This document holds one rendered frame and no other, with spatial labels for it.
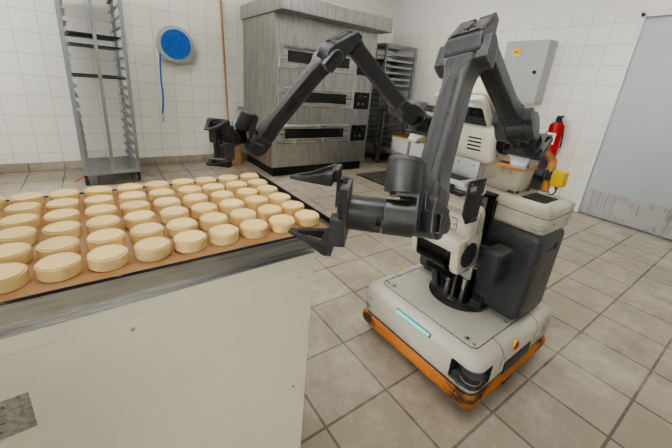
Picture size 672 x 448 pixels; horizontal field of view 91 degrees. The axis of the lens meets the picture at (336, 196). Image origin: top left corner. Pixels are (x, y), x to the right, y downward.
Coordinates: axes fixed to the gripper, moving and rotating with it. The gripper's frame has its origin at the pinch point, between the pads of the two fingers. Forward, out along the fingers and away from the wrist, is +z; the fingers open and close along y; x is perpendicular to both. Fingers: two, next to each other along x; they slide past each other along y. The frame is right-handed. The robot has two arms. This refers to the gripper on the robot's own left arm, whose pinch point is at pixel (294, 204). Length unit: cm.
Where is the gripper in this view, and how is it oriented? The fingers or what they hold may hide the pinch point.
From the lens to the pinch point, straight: 55.1
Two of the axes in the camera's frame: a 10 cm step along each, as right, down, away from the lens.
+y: -0.7, 9.4, 3.4
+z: -9.9, -1.2, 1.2
